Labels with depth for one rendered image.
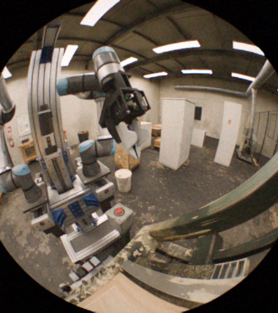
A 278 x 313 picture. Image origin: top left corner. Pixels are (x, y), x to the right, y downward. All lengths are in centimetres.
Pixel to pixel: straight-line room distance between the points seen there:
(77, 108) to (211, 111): 805
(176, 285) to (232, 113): 373
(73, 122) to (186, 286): 550
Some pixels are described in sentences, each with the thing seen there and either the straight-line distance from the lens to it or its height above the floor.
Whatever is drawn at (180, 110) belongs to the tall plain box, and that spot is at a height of 147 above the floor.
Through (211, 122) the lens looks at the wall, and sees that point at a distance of 816.
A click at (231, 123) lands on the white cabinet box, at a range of 373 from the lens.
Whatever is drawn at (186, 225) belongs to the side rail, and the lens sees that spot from 42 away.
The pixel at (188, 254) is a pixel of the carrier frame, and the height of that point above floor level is 79.
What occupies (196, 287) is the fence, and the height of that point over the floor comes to 122.
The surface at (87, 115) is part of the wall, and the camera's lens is 562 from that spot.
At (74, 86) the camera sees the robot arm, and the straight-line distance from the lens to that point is 42.
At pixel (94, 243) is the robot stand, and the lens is 137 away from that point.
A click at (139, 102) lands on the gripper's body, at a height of 148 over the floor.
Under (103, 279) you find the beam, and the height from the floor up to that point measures 90.
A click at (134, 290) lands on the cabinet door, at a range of 42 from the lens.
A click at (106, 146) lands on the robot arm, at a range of 71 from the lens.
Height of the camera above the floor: 146
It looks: 26 degrees down
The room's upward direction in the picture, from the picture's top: straight up
